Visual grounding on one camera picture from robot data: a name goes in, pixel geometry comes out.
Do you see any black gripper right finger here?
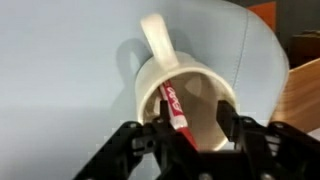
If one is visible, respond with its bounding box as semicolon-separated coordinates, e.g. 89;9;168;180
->
217;100;320;180

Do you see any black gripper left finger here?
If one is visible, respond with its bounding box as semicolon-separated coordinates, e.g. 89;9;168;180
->
73;100;200;180

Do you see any red and white marker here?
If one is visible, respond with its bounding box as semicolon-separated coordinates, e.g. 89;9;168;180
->
159;80;198;149

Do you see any white ceramic mug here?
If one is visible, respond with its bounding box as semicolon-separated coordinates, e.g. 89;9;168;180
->
135;14;237;150

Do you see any light blue chair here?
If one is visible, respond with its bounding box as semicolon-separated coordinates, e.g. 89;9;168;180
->
0;0;289;180

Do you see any curved wooden bin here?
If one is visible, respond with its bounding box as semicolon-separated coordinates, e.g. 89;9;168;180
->
270;59;320;133

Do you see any orange floor panel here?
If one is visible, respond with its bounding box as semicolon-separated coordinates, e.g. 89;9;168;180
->
248;1;276;31

